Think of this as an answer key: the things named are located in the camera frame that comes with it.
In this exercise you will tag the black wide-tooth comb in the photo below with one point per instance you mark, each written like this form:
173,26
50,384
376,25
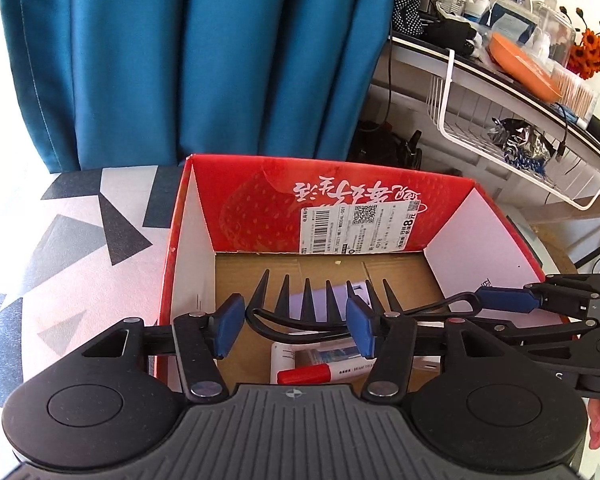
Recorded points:
300,321

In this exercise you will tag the strawberry print cardboard box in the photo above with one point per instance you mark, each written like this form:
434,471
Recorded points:
260,220

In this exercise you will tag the crumpled foil packet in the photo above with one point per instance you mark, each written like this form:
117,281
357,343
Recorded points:
517,137

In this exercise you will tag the red capped white marker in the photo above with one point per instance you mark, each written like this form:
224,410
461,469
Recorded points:
305,376

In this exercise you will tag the black dotted pouch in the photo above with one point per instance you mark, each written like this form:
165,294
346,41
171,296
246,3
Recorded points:
407,7

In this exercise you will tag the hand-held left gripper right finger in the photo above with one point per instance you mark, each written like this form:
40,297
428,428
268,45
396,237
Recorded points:
357,325

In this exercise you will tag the clear cosmetic organizer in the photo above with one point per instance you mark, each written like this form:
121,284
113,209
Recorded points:
555,25

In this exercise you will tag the blue curtain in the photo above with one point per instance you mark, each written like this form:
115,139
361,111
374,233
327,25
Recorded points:
180,60

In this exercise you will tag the black top dressing table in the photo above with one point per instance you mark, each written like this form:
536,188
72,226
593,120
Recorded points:
415,67

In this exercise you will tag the orange artificial flowers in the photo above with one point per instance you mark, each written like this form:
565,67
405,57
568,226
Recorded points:
590,52

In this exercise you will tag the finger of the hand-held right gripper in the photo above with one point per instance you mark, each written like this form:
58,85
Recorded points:
545,340
505,300

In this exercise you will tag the cotton swab box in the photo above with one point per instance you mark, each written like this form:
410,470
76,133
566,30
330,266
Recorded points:
575,92

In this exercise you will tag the white charger plug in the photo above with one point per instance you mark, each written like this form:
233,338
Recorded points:
282,357

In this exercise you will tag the blue face mask pack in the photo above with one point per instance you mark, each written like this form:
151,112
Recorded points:
512,20

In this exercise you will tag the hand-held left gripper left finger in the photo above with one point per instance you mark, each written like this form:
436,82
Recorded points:
232,320

